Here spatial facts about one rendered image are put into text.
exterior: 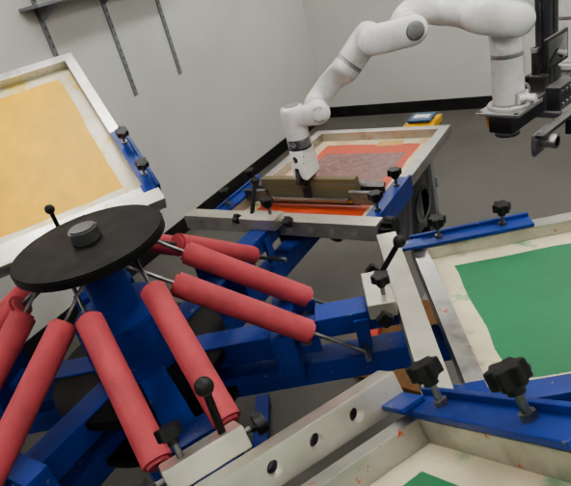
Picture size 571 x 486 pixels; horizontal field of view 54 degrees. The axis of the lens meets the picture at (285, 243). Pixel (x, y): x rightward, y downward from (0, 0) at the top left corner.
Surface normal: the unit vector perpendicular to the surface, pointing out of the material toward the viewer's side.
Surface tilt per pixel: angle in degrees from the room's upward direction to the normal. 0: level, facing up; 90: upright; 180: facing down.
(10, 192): 32
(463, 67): 90
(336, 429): 58
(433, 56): 90
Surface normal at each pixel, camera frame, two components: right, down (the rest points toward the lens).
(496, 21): 0.03, 0.58
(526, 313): -0.23, -0.85
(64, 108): 0.06, -0.55
